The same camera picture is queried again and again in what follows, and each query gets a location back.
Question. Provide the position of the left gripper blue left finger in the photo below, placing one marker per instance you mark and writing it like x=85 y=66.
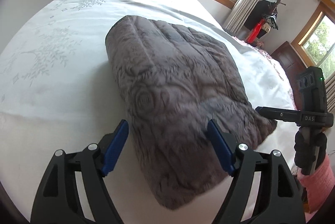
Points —
x=111 y=146

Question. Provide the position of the dark wooden headboard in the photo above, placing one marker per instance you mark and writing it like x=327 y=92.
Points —
x=293 y=66

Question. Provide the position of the red bag on rack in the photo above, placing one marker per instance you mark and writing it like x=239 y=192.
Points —
x=253 y=34

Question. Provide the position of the black garment on rack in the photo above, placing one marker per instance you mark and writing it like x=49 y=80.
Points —
x=262 y=7

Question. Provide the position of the grey rose-patterned quilted jacket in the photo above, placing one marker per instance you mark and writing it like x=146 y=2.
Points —
x=174 y=80

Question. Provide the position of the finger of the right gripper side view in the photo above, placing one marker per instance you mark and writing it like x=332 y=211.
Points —
x=279 y=114

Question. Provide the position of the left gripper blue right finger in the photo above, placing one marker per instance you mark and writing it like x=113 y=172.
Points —
x=221 y=148

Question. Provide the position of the right hand black glove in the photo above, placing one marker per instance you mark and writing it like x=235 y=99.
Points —
x=310 y=149

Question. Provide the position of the floral pink bedspread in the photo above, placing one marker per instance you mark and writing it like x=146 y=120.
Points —
x=275 y=64

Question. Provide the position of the white bed sheet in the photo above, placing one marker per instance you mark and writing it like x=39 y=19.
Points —
x=57 y=88

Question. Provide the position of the pink right sleeve forearm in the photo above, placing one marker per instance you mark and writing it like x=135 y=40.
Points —
x=318 y=186

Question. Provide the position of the wooden framed side window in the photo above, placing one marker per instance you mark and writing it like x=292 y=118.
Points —
x=315 y=42

